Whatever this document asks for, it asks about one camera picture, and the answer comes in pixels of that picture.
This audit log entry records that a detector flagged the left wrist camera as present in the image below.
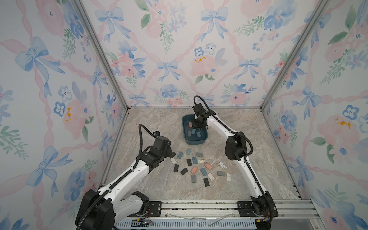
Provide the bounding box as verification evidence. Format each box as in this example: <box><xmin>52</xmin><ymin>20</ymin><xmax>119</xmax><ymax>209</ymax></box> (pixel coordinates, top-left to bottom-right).
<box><xmin>153</xmin><ymin>131</ymin><xmax>161</xmax><ymax>138</ymax></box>

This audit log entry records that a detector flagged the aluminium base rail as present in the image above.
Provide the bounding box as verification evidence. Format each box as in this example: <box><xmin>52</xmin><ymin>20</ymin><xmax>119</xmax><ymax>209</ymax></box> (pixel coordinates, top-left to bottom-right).
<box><xmin>75</xmin><ymin>199</ymin><xmax>320</xmax><ymax>230</ymax></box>

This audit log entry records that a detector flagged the teal eraser lower centre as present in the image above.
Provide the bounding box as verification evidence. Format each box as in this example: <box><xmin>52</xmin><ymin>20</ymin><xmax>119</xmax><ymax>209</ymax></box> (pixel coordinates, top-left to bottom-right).
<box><xmin>200</xmin><ymin>168</ymin><xmax>208</xmax><ymax>176</ymax></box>

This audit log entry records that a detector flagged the grey eraser bottom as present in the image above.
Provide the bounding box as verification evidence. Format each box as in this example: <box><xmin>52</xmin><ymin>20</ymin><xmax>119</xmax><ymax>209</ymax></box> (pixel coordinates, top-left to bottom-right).
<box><xmin>191</xmin><ymin>174</ymin><xmax>196</xmax><ymax>184</ymax></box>

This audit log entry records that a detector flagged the black eraser bottom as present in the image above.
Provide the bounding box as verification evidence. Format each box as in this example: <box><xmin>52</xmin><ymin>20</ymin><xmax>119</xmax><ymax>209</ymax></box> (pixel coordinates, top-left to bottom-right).
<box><xmin>203</xmin><ymin>178</ymin><xmax>210</xmax><ymax>187</ymax></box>

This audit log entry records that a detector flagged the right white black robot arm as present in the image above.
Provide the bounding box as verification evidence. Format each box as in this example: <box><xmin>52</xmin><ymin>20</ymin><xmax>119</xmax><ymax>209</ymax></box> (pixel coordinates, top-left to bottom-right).
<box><xmin>192</xmin><ymin>95</ymin><xmax>278</xmax><ymax>223</ymax></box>

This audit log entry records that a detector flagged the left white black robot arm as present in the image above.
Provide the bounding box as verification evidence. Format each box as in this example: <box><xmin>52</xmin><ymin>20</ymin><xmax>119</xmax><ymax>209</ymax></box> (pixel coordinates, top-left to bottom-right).
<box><xmin>75</xmin><ymin>124</ymin><xmax>175</xmax><ymax>230</ymax></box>

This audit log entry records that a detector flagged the dark teal storage box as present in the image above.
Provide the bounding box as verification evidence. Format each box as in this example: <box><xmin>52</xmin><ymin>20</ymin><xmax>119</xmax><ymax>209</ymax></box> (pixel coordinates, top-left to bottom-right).
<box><xmin>182</xmin><ymin>114</ymin><xmax>208</xmax><ymax>145</ymax></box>

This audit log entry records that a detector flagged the white eraser lower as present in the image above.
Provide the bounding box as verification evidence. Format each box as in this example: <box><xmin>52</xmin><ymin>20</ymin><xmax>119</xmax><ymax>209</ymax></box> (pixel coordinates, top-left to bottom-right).
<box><xmin>208</xmin><ymin>173</ymin><xmax>215</xmax><ymax>181</ymax></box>

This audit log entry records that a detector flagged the grey eraser top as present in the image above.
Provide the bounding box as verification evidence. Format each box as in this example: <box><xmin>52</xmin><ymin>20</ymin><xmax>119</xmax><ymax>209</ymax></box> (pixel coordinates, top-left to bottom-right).
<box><xmin>196</xmin><ymin>152</ymin><xmax>204</xmax><ymax>158</ymax></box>

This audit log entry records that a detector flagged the black eraser tilted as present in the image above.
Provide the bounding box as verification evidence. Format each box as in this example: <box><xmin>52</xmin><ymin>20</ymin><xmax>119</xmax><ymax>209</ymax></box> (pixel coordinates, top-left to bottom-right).
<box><xmin>180</xmin><ymin>168</ymin><xmax>188</xmax><ymax>175</ymax></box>

